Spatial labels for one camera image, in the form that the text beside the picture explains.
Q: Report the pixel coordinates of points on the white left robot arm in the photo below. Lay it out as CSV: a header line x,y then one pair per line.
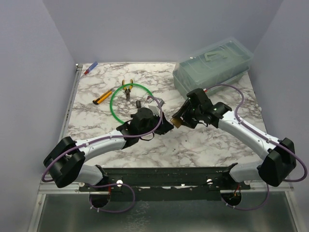
x,y
66,162

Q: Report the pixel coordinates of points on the brass padlock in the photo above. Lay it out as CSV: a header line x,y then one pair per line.
x,y
177,122

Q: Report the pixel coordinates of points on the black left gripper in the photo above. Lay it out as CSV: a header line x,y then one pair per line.
x,y
165,126

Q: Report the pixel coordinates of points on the blue red screwdriver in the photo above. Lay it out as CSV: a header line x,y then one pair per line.
x,y
90,68

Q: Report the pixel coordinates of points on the translucent green plastic toolbox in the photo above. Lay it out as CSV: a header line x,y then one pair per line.
x,y
223,62

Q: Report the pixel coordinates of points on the yellow black utility knife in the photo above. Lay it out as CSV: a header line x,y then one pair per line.
x,y
103,97

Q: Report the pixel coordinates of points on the aluminium side rail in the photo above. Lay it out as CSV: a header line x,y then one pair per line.
x,y
67,114

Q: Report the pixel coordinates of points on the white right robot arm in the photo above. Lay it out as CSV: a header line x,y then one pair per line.
x,y
276,157

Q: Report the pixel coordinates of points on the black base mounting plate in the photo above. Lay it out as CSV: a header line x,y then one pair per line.
x,y
167,177

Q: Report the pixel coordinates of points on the yellow handled pliers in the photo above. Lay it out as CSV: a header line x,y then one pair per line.
x,y
127,90

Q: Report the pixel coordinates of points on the black T-shaped tool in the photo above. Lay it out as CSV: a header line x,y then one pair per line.
x,y
138,104

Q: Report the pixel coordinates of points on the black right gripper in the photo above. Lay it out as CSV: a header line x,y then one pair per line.
x,y
187,121

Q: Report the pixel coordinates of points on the green cable lock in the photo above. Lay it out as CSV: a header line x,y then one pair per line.
x,y
118,98

